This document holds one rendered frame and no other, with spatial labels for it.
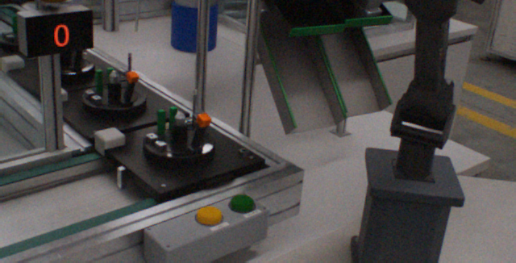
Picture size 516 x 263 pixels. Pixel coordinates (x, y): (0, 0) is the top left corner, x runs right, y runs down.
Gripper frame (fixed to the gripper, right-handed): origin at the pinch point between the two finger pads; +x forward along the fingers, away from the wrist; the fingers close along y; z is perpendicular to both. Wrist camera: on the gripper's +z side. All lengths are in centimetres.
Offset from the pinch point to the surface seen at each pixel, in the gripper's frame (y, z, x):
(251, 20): 23.5, -6.9, 20.6
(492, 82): -298, -75, 222
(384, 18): -4.6, -7.9, 12.3
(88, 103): 52, -23, 42
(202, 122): 41.1, -23.7, 9.4
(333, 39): -1.4, -12.9, 26.1
